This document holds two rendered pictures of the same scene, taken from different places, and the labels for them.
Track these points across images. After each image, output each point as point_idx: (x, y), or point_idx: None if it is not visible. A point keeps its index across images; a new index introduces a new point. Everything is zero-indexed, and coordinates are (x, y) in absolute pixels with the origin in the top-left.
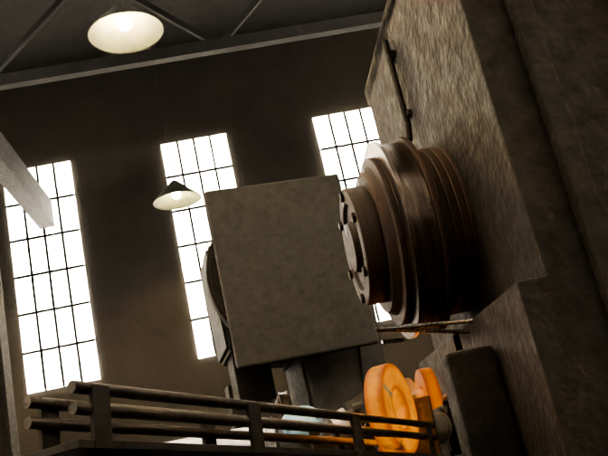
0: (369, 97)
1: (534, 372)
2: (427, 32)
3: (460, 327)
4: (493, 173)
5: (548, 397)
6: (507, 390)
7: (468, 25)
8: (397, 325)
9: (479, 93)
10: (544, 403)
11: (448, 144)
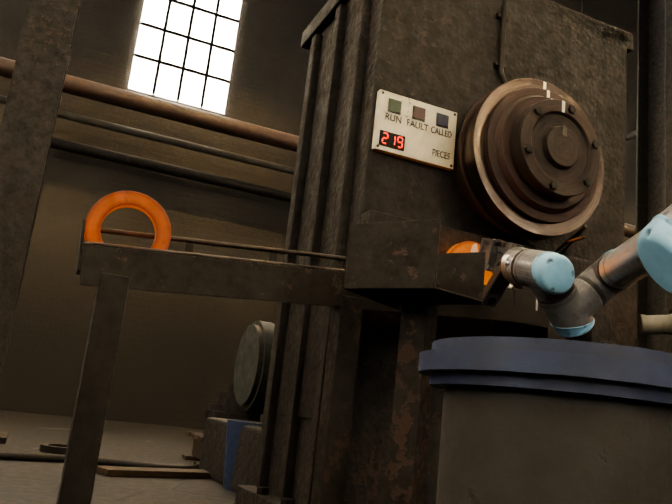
0: None
1: (627, 317)
2: (574, 76)
3: (464, 227)
4: (603, 199)
5: (635, 334)
6: None
7: (625, 130)
8: (498, 204)
9: (616, 161)
10: (628, 335)
11: None
